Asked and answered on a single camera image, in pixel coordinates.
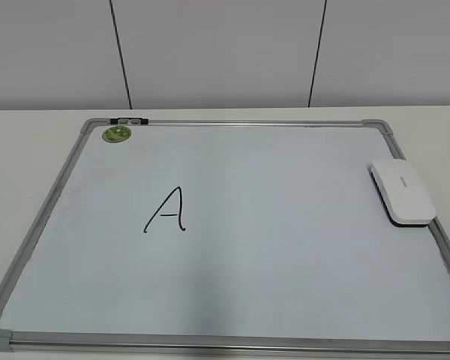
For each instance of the white whiteboard eraser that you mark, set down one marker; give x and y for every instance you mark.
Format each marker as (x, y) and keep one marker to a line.
(406, 197)

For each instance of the white framed whiteboard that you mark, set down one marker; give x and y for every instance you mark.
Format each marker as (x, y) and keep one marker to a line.
(224, 236)

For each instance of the round green magnet sticker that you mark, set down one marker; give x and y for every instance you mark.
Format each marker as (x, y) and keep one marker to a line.
(116, 134)

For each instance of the black silver board clip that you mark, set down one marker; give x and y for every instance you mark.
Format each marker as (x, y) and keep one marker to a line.
(128, 121)

